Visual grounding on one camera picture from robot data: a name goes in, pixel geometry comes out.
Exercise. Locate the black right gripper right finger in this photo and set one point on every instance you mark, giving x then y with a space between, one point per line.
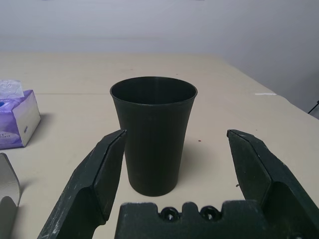
274 189

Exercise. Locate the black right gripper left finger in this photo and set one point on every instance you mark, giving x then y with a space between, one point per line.
82 194

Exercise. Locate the grey open glasses case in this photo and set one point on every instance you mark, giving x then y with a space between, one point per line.
8 184

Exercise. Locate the black plastic cup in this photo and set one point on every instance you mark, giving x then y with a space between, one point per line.
154 139

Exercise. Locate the white tape strip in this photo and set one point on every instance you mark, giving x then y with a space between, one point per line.
266 94

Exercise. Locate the black stand pole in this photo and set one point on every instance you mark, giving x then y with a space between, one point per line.
317 102

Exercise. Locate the purple tissue pack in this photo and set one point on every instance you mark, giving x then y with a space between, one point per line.
17 119

